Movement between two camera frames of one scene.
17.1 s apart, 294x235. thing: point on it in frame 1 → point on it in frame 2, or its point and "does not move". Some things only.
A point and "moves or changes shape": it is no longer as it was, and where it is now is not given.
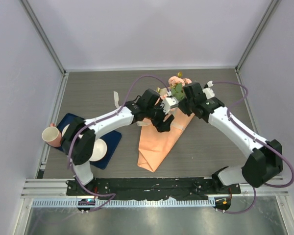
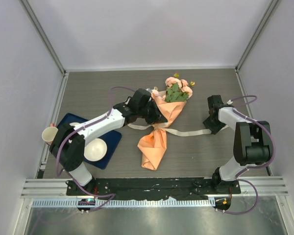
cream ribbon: x=162 y=92 → x=163 y=126
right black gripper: x=182 y=106 → x=214 y=129
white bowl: x=99 y=151 does not move
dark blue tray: x=111 y=138 does not move
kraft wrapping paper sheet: x=155 y=146 moves or changes shape
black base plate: x=147 y=188 does not move
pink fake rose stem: x=174 y=80 moves or changes shape
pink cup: x=52 y=136 does not move
